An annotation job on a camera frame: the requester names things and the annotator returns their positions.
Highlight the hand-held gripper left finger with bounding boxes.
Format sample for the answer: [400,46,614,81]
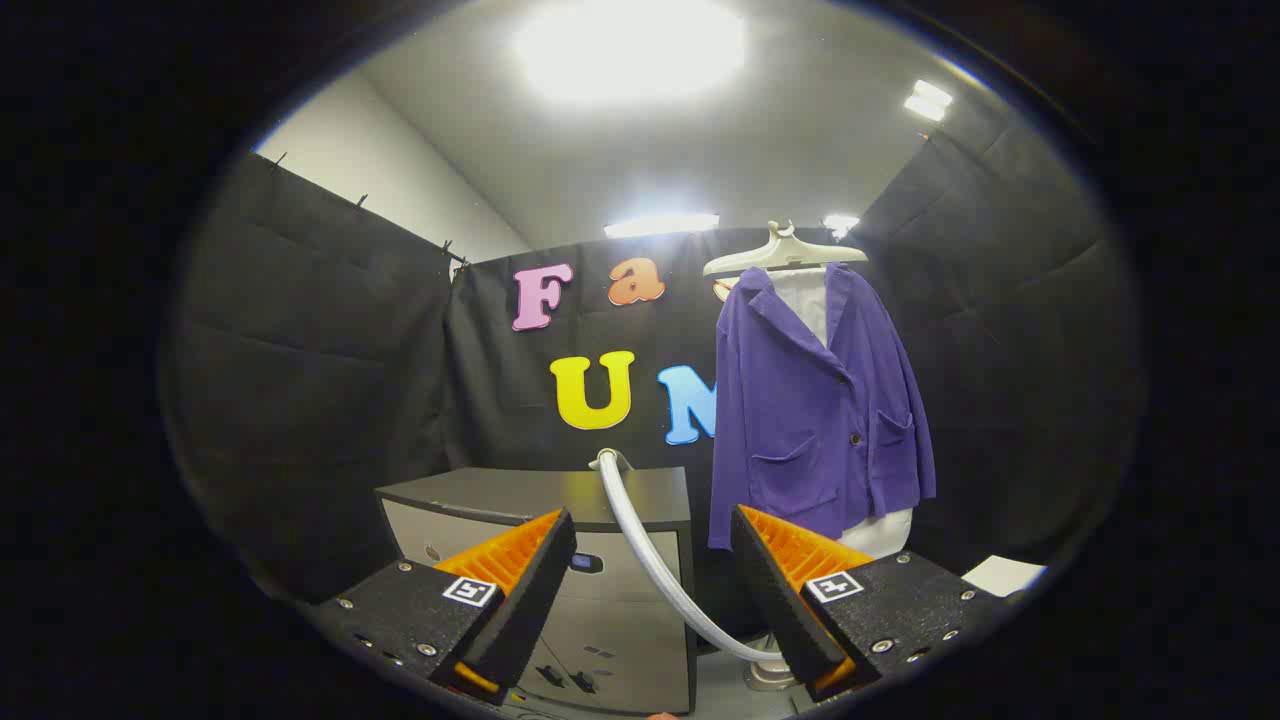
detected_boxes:
[310,508,579,706]

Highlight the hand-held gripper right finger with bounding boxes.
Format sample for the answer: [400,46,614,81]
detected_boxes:
[730,505,1011,703]

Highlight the purple jacket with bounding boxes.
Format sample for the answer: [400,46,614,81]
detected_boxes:
[708,263,938,551]

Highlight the steamer stand base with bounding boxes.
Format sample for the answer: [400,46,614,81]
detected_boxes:
[744,632,803,692]

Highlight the white clothes hanger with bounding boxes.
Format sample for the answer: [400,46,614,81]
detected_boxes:
[703,221,869,278]

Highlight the grey cabinet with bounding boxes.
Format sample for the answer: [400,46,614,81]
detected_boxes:
[375,466,698,715]

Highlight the white flat sheet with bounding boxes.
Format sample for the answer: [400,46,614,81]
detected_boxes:
[962,555,1048,599]

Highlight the white padded ironing form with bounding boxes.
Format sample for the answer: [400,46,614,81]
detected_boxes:
[772,266,914,559]

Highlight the black backdrop cloth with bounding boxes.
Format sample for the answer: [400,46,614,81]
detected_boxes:
[165,110,1141,626]

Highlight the long ceiling light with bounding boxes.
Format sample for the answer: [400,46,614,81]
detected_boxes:
[603,213,721,240]

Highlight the large ceiling light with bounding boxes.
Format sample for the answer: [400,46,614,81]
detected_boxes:
[513,0,749,103]

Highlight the grey steamer hose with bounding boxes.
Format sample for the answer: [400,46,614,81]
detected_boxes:
[598,455,791,666]

